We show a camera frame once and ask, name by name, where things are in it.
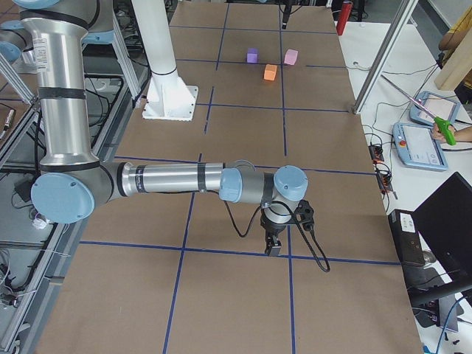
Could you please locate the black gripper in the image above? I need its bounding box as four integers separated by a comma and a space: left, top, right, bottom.
282, 0, 295, 30
260, 211, 295, 257

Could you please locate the orange foam block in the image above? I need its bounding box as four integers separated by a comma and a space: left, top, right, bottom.
263, 64, 278, 81

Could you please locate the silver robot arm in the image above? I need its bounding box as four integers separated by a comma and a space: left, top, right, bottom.
18, 1, 314, 256

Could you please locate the person hand holding grabber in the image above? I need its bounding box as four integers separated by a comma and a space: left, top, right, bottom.
431, 123, 446, 143

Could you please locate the pink foam block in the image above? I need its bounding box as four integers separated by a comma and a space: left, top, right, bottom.
283, 49, 299, 66

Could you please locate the purple foam block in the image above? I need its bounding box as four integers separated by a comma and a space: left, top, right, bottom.
246, 48, 259, 63

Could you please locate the red bottle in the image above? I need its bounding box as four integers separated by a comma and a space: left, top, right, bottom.
336, 1, 353, 36

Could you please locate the black computer box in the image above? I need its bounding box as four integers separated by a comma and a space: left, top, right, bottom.
388, 209, 437, 268

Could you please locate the near blue teach pendant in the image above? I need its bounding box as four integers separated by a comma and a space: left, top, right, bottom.
392, 122, 448, 172

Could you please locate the blue teach pendant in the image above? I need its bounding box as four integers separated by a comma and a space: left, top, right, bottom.
392, 122, 448, 172
408, 91, 471, 128

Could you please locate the black laptop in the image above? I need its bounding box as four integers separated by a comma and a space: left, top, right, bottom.
409, 172, 471, 306

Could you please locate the wooden board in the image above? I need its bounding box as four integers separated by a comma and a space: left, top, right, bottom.
434, 7, 471, 94

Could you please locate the far blue teach pendant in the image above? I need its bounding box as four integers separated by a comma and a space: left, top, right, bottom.
408, 91, 471, 128

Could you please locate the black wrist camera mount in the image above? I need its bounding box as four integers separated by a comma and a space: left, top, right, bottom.
294, 199, 314, 231

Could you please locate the aluminium frame post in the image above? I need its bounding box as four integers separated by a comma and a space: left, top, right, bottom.
352, 0, 418, 114

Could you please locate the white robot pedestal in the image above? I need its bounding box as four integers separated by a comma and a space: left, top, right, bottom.
132, 0, 198, 121

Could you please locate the green handled grabber tool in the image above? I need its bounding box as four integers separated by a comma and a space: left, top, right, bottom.
381, 74, 457, 146

